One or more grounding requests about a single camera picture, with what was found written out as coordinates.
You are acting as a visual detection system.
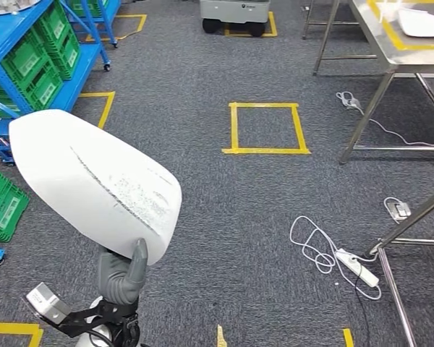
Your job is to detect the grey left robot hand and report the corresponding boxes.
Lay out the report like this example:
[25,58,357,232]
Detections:
[98,238,148,306]

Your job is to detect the white curved panel part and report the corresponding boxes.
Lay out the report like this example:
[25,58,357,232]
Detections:
[397,7,434,38]
[9,108,182,266]

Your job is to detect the stainless steel workbench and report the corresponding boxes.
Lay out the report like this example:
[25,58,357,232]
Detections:
[302,0,434,166]

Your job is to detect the yellow workbench tape outline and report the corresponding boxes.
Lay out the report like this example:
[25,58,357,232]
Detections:
[367,0,434,52]

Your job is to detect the grey wheeled cart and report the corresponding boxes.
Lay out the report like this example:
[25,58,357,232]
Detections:
[200,0,271,38]

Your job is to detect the white power strip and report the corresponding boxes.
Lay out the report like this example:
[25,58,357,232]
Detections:
[336,249,379,288]

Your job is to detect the grey metal parts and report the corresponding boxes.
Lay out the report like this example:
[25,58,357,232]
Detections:
[0,0,43,15]

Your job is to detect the grey power adapter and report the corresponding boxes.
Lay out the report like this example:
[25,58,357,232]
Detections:
[383,196,413,225]

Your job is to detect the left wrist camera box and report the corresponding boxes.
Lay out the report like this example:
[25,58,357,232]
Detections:
[24,282,74,325]

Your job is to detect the white power cable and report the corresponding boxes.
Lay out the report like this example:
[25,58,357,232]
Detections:
[336,90,434,148]
[289,215,382,301]

